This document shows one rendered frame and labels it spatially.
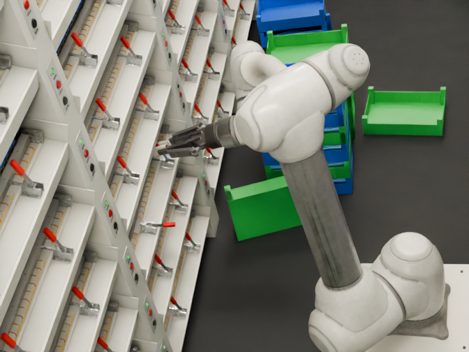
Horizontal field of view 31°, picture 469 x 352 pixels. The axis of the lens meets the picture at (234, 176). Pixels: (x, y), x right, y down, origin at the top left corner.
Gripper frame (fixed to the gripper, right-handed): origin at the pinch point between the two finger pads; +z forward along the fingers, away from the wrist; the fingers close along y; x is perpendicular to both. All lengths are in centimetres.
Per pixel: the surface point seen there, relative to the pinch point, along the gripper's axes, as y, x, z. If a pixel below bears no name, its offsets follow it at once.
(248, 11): 146, -46, 8
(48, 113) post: -54, 57, -14
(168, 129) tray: 13.8, -4.0, 1.8
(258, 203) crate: 16.5, -45.2, -12.3
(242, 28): 131, -45, 9
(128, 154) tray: -16.7, 13.5, -0.5
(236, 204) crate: 14.2, -41.7, -5.7
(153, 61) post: 16.1, 19.8, -4.3
